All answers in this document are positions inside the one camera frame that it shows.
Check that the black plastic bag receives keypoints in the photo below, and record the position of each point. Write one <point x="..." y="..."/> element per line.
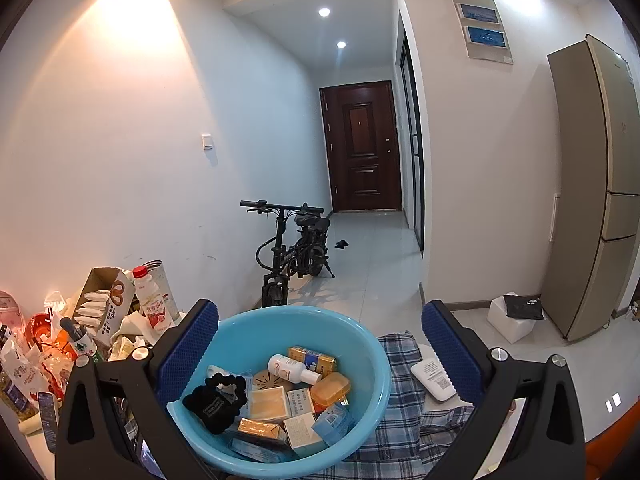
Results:
<point x="522" y="307"/>

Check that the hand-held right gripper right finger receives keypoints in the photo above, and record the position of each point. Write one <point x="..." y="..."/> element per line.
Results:
<point x="450" y="355"/>

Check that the dark brown door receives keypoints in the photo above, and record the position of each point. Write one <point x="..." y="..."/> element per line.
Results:
<point x="362" y="150"/>

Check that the orange carton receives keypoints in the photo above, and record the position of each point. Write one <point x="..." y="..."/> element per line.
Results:
<point x="260" y="430"/>

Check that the black framed glass door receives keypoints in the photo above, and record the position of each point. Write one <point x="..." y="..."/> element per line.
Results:
<point x="412" y="150"/>

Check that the orange soap bar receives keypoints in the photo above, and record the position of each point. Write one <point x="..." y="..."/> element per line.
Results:
<point x="330" y="390"/>

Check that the dark remote control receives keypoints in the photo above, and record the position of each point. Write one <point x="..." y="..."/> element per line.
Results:
<point x="48" y="420"/>

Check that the white plastic bottle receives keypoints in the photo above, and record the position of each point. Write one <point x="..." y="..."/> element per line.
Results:
<point x="285" y="366"/>

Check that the blue flat packet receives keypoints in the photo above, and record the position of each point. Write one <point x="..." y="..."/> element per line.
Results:
<point x="260" y="452"/>

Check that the pale yellow square box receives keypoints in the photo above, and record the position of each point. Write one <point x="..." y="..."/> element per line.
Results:
<point x="270" y="404"/>

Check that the red cap milk bottle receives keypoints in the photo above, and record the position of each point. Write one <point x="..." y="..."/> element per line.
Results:
<point x="155" y="305"/>

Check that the black folding electric bike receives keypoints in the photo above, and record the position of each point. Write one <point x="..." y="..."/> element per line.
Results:
<point x="295" y="252"/>

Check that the grey wall panel box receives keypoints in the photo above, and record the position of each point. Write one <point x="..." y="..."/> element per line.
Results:
<point x="482" y="27"/>

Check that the tall cylindrical can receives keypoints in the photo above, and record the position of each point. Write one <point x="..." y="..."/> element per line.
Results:
<point x="167" y="285"/>

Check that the white light switch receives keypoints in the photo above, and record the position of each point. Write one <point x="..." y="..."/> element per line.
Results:
<point x="207" y="141"/>

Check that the red bowl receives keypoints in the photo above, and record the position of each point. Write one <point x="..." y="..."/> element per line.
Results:
<point x="40" y="332"/>

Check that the small black floor item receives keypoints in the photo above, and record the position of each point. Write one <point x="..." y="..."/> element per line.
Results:
<point x="342" y="245"/>

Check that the round wooden coaster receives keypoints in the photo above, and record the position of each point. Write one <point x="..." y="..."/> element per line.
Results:
<point x="261" y="380"/>

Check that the black hair scrunchie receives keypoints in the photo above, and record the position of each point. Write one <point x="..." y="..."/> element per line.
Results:
<point x="215" y="405"/>

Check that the green and white box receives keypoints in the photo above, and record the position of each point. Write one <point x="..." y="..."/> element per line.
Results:
<point x="301" y="400"/>

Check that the yellow drink carton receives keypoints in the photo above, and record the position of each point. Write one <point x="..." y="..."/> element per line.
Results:
<point x="312" y="357"/>

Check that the blue plaid cloth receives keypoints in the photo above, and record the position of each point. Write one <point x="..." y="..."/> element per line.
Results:
<point x="405" y="425"/>

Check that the light blue box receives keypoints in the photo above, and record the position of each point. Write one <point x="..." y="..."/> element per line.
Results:
<point x="334" y="422"/>

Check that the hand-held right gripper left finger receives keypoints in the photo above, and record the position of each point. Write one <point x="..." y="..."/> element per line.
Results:
<point x="190" y="355"/>

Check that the cardboard box of white packets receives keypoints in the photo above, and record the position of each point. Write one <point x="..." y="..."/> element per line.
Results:
<point x="107" y="305"/>

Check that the blue plastic basin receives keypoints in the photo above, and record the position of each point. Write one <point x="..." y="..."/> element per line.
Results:
<point x="250" y="327"/>

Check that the beige refrigerator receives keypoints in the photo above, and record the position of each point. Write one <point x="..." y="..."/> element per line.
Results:
<point x="585" y="185"/>

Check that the orange seat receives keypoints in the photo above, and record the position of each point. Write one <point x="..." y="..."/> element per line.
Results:
<point x="615" y="452"/>

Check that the pile of snack bags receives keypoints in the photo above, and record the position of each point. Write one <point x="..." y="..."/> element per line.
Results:
<point x="20" y="370"/>

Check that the green label bottle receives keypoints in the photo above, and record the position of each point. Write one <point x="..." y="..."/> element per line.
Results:
<point x="82" y="342"/>

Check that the white flat device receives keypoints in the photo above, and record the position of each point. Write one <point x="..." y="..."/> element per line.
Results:
<point x="432" y="380"/>

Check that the white wall socket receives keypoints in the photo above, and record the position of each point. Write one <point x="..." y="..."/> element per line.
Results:
<point x="613" y="403"/>

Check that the white foam box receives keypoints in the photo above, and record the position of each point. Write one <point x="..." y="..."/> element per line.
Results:
<point x="505" y="325"/>

